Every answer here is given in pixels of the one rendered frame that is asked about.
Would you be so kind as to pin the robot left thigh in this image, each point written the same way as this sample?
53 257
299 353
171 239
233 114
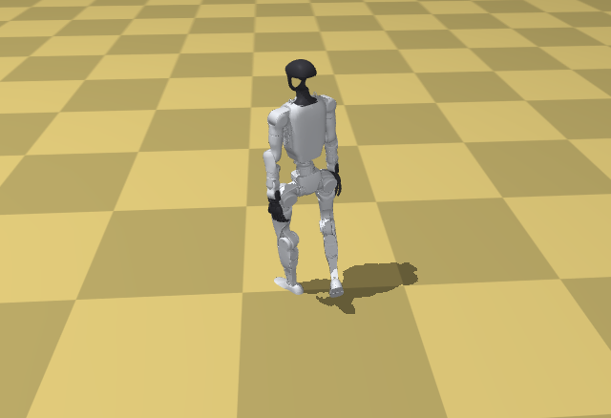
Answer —
289 197

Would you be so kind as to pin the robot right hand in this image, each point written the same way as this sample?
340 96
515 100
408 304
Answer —
338 180

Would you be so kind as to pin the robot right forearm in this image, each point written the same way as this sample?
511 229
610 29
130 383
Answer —
331 154

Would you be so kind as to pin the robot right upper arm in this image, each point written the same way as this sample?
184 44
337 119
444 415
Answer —
331 119

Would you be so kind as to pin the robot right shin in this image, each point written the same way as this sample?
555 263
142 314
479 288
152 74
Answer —
331 250

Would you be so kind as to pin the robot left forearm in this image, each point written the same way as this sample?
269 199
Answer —
272 174

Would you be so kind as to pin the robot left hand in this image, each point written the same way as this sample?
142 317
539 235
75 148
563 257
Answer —
275 209

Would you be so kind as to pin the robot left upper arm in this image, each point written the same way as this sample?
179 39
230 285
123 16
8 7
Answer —
277 120

